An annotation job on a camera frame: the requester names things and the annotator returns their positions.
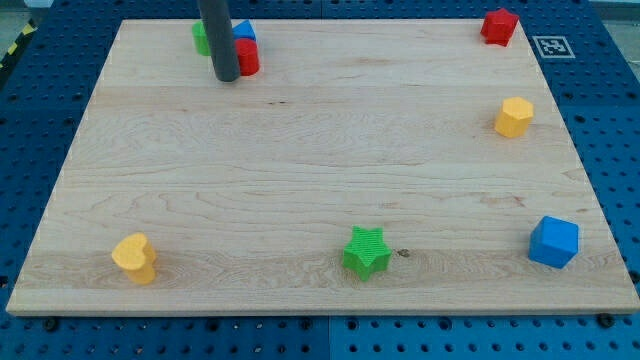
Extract wooden board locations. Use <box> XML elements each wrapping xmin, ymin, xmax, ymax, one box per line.
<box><xmin>7</xmin><ymin>19</ymin><xmax>639</xmax><ymax>317</ymax></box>

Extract yellow heart block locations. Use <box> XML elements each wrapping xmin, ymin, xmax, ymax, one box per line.
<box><xmin>111</xmin><ymin>232</ymin><xmax>157</xmax><ymax>285</ymax></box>

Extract green star block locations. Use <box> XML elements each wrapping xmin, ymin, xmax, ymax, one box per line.
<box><xmin>342</xmin><ymin>226</ymin><xmax>392</xmax><ymax>282</ymax></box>

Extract red cylinder block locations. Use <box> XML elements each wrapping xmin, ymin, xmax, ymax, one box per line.
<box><xmin>235</xmin><ymin>38</ymin><xmax>260</xmax><ymax>76</ymax></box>

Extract blue triangle block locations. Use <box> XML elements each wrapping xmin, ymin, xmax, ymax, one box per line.
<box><xmin>233</xmin><ymin>20</ymin><xmax>257</xmax><ymax>42</ymax></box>

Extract green cylinder block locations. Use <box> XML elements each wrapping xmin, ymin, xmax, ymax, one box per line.
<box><xmin>191</xmin><ymin>20</ymin><xmax>210</xmax><ymax>56</ymax></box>

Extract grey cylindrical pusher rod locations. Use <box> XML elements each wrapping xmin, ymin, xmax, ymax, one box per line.
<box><xmin>197</xmin><ymin>0</ymin><xmax>241</xmax><ymax>82</ymax></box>

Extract yellow hexagon block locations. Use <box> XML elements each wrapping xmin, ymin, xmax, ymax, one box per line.
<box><xmin>494</xmin><ymin>97</ymin><xmax>534</xmax><ymax>138</ymax></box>

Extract red star block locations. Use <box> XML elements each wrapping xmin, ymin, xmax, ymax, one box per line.
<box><xmin>480</xmin><ymin>8</ymin><xmax>519</xmax><ymax>47</ymax></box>

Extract blue cube block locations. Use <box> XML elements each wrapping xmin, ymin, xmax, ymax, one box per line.
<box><xmin>529</xmin><ymin>216</ymin><xmax>579</xmax><ymax>269</ymax></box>

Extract white fiducial marker tag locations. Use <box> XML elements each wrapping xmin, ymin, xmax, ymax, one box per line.
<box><xmin>532</xmin><ymin>35</ymin><xmax>575</xmax><ymax>59</ymax></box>

